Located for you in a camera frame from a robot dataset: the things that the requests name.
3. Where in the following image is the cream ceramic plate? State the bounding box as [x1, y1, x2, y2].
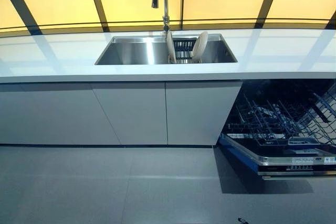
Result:
[191, 30, 209, 58]
[166, 30, 176, 63]

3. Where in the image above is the dark cabinet plinth strip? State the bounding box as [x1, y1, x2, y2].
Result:
[0, 143, 219, 148]

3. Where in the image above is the black slatted sink drying rack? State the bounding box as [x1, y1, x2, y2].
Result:
[167, 37, 203, 64]

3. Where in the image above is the stainless steel sink basin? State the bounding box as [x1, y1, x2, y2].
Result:
[94, 33, 239, 66]

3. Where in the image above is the wide white cabinet door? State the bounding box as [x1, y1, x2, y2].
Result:
[0, 82, 122, 146]

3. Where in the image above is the chrome pull-down kitchen faucet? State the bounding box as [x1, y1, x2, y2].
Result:
[151, 0, 172, 34]

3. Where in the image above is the dishwasher upper wire basket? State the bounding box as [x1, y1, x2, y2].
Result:
[296, 81, 336, 146]

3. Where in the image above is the dark window frame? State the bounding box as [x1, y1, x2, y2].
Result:
[0, 0, 336, 37]

